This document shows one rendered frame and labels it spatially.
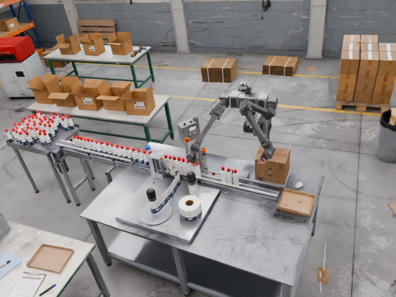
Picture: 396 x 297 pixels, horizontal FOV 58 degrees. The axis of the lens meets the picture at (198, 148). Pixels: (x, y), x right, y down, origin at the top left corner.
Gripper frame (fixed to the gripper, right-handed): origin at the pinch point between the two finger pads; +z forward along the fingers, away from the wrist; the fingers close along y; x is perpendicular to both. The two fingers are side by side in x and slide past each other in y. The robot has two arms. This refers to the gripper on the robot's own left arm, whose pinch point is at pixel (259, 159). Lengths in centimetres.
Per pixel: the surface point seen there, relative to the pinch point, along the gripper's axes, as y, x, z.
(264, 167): -6.5, 11.3, 8.5
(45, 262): 136, -102, 128
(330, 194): -94, 128, 49
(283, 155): -18.3, 18.1, -7.5
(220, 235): 70, 5, 38
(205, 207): 46, -14, 49
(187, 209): 65, -31, 43
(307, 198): 7, 57, -3
